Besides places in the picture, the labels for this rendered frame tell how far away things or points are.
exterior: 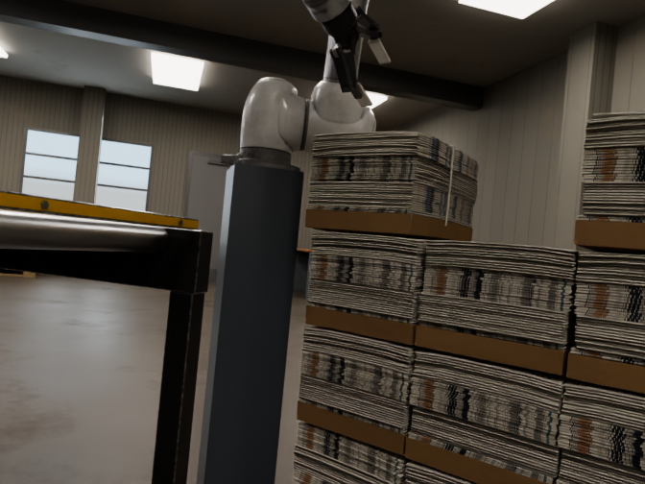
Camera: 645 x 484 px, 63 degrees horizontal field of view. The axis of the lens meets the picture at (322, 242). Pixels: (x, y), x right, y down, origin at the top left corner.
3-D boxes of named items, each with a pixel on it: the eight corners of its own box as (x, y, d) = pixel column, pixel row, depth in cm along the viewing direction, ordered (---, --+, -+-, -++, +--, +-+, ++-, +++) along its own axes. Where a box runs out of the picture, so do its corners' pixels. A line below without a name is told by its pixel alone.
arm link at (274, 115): (239, 154, 164) (246, 84, 165) (297, 160, 167) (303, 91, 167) (237, 144, 148) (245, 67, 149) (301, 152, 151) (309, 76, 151)
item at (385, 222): (340, 229, 141) (341, 214, 141) (441, 237, 124) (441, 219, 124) (303, 227, 128) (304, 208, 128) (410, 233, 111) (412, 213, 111)
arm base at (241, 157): (217, 168, 162) (219, 151, 162) (286, 178, 169) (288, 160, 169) (223, 161, 145) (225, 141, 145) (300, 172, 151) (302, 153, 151)
